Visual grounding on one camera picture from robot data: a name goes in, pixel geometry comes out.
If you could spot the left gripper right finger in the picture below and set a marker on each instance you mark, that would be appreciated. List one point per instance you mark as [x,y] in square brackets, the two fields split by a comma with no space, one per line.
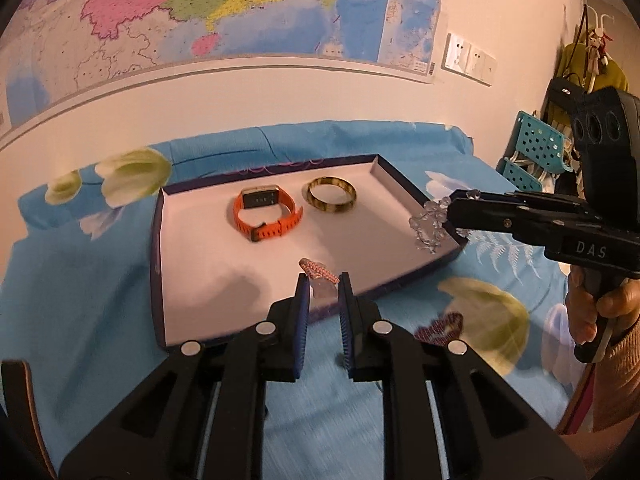
[446,413]

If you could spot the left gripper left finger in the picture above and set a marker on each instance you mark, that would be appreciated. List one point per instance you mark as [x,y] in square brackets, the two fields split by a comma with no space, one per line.
[200,414]

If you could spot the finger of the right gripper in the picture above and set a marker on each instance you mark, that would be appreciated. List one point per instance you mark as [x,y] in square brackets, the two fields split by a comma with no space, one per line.
[495,222]
[500,202]

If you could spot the dark red lace choker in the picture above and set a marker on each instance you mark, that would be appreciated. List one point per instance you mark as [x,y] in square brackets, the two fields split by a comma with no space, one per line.
[442,330]

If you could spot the right forearm orange sleeve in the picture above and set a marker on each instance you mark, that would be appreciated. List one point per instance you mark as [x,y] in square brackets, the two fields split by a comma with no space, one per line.
[615,404]

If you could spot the dark blue jewelry tray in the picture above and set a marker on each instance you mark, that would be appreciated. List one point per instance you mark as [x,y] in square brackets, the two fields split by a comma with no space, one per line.
[208,280]

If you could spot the right hand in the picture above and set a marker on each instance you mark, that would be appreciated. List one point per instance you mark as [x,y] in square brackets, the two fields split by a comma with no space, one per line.
[622,305]

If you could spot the teal plastic basket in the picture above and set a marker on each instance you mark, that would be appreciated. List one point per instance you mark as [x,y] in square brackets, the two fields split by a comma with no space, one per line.
[537,155]

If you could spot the black handbag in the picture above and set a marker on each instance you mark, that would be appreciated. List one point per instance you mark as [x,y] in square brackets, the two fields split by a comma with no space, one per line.
[567,84]

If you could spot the tortoiseshell bangle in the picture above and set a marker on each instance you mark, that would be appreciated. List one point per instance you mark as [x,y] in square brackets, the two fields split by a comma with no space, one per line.
[331,194]

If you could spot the yellow-green coat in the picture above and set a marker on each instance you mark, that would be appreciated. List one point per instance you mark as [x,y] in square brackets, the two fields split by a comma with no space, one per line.
[600,67]

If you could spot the brown wooden bed edge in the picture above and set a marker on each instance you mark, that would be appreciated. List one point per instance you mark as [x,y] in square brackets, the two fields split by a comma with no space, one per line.
[21,413]

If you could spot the orange smart watch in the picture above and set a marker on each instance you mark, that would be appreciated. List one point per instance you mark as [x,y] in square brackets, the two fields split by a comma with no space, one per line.
[265,212]

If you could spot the white wall sockets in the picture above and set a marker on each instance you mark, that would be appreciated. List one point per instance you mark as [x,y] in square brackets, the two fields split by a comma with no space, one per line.
[466,59]

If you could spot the wall map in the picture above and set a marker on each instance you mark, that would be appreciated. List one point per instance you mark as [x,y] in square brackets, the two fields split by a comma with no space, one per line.
[58,53]

